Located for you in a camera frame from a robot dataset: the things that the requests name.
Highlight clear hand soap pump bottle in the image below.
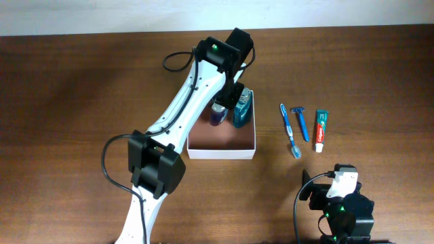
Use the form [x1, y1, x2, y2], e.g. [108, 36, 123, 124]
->
[210, 103, 229, 126]

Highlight teal mouthwash bottle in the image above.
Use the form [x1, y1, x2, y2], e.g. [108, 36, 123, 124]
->
[233, 87, 252, 128]

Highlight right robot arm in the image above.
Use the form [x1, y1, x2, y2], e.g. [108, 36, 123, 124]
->
[293, 164, 374, 244]

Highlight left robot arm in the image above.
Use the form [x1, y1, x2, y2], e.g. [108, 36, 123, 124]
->
[109, 28, 255, 243]

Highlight blue white toothbrush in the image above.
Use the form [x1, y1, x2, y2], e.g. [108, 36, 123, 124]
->
[279, 103, 302, 159]

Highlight white open cardboard box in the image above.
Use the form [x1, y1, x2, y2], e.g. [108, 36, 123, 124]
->
[186, 99, 256, 160]

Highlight red green toothpaste tube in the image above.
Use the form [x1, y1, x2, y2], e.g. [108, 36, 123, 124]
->
[315, 110, 328, 153]

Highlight blue disposable razor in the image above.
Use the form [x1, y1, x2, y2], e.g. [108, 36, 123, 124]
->
[291, 106, 310, 142]

